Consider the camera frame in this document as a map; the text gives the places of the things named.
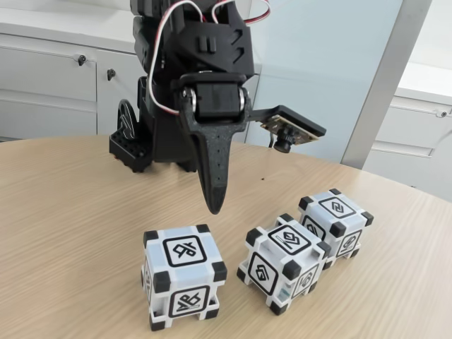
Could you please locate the white cube stacked-diamond glyph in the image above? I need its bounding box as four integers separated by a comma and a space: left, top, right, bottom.
236, 213, 333, 316

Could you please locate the white cube slashed-diamond glyph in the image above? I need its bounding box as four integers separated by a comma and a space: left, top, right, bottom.
298, 188, 375, 272

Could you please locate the black table clamp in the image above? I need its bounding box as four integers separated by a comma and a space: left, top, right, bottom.
107, 98, 155, 174

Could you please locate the white cube crossed-lines glyph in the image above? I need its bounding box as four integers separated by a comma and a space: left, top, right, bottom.
141, 223, 229, 333

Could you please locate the grey metal pillar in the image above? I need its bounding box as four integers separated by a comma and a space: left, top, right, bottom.
340, 0, 434, 171

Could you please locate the gripper-mounted camera module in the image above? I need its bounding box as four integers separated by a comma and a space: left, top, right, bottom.
246, 104, 328, 155

